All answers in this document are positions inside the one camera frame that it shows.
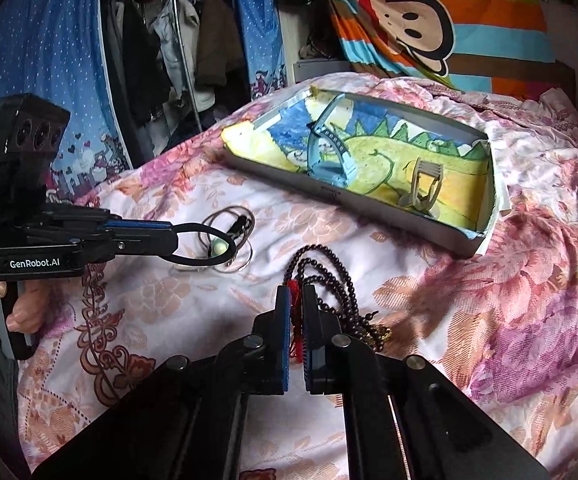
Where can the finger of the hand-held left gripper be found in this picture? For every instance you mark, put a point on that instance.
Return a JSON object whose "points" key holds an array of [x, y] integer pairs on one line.
{"points": [[144, 246], [144, 227]]}

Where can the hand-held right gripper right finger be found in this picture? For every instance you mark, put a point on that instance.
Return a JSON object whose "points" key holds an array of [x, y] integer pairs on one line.
{"points": [[311, 340]]}

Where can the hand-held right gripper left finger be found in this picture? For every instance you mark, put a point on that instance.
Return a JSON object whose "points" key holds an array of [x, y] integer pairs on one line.
{"points": [[284, 340]]}

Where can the grey box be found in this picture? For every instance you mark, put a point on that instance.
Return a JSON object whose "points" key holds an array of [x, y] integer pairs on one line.
{"points": [[419, 116]]}

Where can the person's left hand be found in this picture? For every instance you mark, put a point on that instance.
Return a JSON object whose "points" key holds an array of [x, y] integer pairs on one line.
{"points": [[26, 310]]}

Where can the floral blanket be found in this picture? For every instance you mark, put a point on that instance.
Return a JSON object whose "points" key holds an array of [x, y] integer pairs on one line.
{"points": [[469, 310]]}

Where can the blue watch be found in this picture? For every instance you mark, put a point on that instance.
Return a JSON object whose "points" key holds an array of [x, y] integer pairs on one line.
{"points": [[331, 175]]}

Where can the blue dotted curtain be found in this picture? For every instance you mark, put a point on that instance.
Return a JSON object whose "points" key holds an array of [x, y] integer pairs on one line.
{"points": [[254, 20], [44, 35]]}

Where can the metal clothes rod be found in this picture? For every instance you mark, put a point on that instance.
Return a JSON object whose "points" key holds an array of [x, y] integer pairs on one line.
{"points": [[181, 60]]}

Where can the beige hair claw clip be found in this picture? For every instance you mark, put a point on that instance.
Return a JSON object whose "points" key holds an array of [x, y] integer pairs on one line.
{"points": [[421, 175]]}

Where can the brown hanging garment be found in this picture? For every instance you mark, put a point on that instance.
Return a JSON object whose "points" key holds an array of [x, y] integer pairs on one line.
{"points": [[221, 40]]}

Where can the crayon drawing paper lining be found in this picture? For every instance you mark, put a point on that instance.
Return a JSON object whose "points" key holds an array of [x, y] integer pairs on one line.
{"points": [[384, 150]]}

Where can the striped monkey printed blanket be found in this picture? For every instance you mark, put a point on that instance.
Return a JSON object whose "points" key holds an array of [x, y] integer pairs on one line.
{"points": [[469, 35]]}

